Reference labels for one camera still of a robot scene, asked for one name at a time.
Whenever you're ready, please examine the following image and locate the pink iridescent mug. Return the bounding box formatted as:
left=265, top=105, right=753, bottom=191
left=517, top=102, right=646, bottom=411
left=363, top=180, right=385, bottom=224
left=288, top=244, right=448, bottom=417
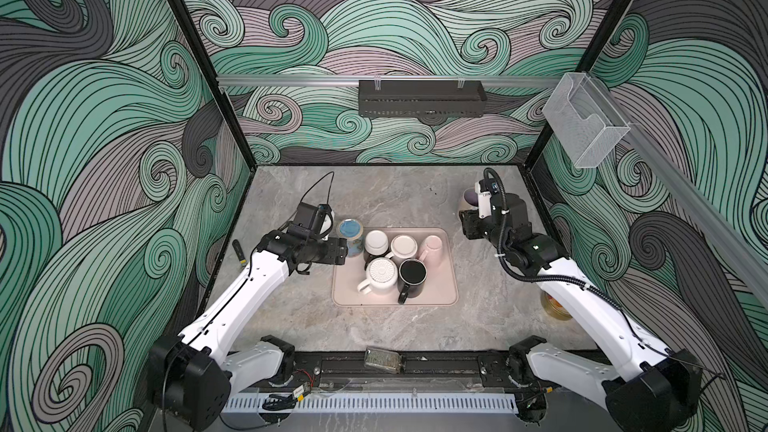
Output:
left=463, top=188, right=478, bottom=208

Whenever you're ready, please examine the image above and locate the blue butterfly mug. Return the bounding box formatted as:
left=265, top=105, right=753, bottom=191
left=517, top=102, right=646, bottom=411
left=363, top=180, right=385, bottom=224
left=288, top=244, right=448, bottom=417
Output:
left=337, top=218, right=364, bottom=258

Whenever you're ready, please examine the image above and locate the white ribbed mug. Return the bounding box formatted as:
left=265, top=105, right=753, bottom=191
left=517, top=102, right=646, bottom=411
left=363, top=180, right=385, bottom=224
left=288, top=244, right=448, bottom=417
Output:
left=357, top=257, right=398, bottom=294

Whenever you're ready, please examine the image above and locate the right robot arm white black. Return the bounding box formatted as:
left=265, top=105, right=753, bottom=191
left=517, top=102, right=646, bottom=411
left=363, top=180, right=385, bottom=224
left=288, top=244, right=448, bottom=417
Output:
left=459, top=190, right=703, bottom=431

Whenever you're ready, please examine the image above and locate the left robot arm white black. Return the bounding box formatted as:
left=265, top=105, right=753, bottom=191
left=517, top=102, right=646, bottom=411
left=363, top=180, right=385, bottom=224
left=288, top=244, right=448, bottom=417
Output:
left=147, top=225, right=348, bottom=431

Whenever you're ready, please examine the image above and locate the black white upside-down mug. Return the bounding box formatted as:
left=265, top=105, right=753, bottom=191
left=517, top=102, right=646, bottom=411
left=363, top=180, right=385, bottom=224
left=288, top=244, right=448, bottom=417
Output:
left=364, top=230, right=390, bottom=259

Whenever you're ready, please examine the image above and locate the pink upside-down mug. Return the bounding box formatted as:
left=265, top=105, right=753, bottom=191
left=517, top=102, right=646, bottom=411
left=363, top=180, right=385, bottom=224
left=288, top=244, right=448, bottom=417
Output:
left=418, top=235, right=444, bottom=269

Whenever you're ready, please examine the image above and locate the cream upside-down mug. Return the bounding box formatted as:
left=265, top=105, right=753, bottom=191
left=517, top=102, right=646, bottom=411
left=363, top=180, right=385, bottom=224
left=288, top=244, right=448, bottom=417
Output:
left=385, top=234, right=419, bottom=265

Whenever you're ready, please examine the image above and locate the pink tray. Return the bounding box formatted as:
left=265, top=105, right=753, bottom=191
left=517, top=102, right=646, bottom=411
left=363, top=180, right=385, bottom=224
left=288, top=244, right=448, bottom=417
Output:
left=329, top=227, right=460, bottom=308

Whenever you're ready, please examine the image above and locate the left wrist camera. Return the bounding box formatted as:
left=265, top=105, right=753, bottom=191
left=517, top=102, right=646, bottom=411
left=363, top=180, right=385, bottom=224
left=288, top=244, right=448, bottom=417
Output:
left=292, top=202, right=334, bottom=238

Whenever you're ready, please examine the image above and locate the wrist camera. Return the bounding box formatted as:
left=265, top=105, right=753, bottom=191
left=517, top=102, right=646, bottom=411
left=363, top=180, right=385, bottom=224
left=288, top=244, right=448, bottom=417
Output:
left=292, top=202, right=334, bottom=238
left=475, top=167, right=507, bottom=219

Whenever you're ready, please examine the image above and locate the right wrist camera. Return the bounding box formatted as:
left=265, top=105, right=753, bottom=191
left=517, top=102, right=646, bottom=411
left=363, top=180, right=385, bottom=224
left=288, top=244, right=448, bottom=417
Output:
left=475, top=167, right=507, bottom=219

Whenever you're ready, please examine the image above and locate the clear plastic wall bin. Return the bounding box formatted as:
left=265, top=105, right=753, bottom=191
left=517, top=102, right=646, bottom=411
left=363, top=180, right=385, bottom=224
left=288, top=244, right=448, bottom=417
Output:
left=543, top=72, right=630, bottom=169

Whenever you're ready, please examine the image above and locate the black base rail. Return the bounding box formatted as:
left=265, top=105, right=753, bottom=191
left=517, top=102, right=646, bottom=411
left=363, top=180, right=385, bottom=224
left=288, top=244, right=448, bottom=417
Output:
left=161, top=350, right=637, bottom=391

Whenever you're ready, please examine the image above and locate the black wall shelf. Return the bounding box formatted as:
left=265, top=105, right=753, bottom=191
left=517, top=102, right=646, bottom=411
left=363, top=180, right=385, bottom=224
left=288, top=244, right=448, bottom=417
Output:
left=358, top=79, right=488, bottom=119

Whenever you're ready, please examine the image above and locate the aluminium wall rail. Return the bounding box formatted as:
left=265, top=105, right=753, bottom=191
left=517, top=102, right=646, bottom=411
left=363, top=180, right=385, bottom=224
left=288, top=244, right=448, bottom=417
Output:
left=216, top=74, right=561, bottom=88

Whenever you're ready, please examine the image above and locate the white slotted cable duct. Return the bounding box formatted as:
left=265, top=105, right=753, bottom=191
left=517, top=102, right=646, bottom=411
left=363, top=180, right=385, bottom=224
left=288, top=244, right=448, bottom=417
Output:
left=221, top=393, right=520, bottom=415

